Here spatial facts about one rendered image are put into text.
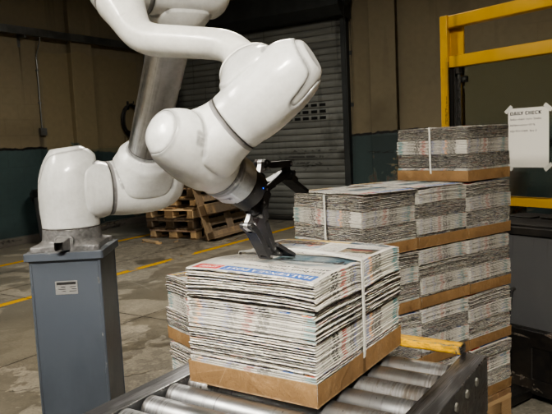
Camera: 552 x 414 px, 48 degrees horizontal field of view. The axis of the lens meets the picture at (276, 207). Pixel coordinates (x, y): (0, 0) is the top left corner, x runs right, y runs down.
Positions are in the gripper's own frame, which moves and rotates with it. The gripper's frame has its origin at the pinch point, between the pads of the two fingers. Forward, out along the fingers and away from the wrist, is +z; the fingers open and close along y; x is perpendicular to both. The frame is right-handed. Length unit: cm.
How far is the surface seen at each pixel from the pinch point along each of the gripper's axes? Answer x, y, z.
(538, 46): 11, -135, 150
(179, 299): -73, 10, 56
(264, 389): 3.7, 33.2, -3.6
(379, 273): 14.6, 6.3, 13.1
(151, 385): -20.5, 36.9, -6.1
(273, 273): 5.4, 13.8, -11.4
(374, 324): 14.1, 16.1, 15.6
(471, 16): -21, -158, 152
